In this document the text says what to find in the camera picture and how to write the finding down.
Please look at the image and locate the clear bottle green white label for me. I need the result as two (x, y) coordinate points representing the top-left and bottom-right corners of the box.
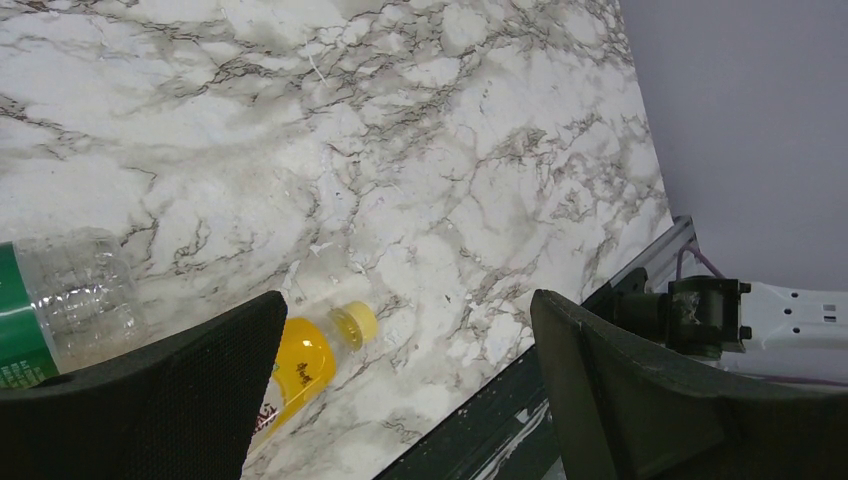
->
(1, 228), (149, 389)

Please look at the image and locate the yellow juice bottle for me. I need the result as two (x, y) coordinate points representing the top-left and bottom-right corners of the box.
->
(248, 301), (378, 452)

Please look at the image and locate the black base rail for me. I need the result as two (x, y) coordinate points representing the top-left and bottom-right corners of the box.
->
(374, 215), (700, 480)

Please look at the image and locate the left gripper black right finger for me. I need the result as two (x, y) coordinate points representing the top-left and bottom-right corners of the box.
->
(530, 290), (847, 479)

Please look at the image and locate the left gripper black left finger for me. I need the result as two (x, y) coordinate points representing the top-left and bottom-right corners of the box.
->
(1, 291), (287, 479)

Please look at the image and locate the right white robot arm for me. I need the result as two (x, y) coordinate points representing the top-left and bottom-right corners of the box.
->
(592, 268), (847, 360)

